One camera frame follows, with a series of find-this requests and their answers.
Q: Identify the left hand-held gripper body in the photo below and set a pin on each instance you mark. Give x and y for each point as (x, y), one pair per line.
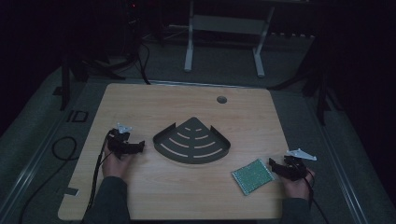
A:
(117, 141)

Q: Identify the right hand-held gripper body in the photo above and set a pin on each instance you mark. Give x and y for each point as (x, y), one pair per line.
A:
(295, 169)

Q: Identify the person's right hand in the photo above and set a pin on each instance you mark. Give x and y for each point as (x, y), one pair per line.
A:
(297, 188)

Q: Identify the person's left hand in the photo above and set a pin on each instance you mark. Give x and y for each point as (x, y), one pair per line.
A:
(114, 166)

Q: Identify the green circuit board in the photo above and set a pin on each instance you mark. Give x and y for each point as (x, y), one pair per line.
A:
(252, 176)

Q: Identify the dark metal corner shelf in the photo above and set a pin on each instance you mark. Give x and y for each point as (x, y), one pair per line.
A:
(190, 155)

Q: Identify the black tripod stand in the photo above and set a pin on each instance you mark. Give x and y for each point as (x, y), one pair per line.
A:
(93, 67)
(317, 81)

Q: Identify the round table grommet hole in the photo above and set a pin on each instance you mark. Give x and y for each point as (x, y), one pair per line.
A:
(221, 100)

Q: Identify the white metal stand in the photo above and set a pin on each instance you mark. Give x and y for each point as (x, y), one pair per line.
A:
(224, 25)

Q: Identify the metal floor rail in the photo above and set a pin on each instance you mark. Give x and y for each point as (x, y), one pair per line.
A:
(29, 174)
(341, 168)

